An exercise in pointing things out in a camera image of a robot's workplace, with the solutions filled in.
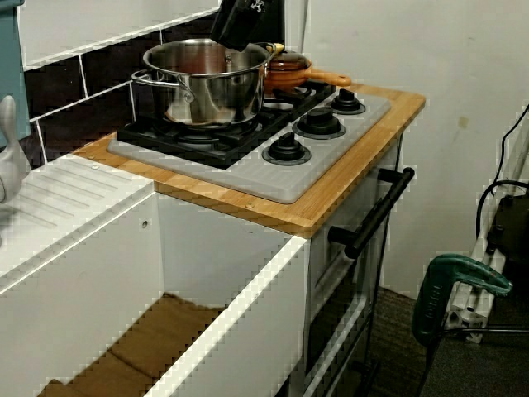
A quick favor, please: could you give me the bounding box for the white toy oven cabinet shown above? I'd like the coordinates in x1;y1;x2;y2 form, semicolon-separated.
288;136;406;397

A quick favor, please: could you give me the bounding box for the black cable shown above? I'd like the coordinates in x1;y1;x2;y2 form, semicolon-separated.
474;179;522;249
498;103;529;183

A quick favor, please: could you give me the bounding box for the orange toy frying pan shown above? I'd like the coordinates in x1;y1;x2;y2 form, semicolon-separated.
264;61;352;95

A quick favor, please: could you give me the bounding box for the teal box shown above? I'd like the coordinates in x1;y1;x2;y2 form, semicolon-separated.
0;0;32;150

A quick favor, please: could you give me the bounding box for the black stove knob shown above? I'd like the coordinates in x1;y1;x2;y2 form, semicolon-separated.
292;108;346;140
262;134;312;165
330;89;367;116

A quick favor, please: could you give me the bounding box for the grey toy faucet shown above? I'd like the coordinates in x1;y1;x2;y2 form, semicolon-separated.
0;94;32;245

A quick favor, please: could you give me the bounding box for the black oven door handle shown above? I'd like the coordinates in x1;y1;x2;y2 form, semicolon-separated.
328;167;416;258

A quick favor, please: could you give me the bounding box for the stainless steel pot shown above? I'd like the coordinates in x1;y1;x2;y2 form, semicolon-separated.
131;38;278;126

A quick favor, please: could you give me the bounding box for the aluminium extrusion frame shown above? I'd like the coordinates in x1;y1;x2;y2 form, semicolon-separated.
448;123;529;344

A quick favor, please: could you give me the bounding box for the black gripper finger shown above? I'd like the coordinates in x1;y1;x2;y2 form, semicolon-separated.
209;0;236;43
224;0;287;52

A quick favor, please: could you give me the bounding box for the white sink basin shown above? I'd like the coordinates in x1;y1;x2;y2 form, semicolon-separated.
0;155;311;397

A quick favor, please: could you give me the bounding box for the black device box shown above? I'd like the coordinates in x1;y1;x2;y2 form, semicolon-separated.
487;194;529;270

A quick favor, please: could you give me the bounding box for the grey stove top plate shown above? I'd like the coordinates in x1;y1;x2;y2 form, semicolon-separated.
107;88;393;204

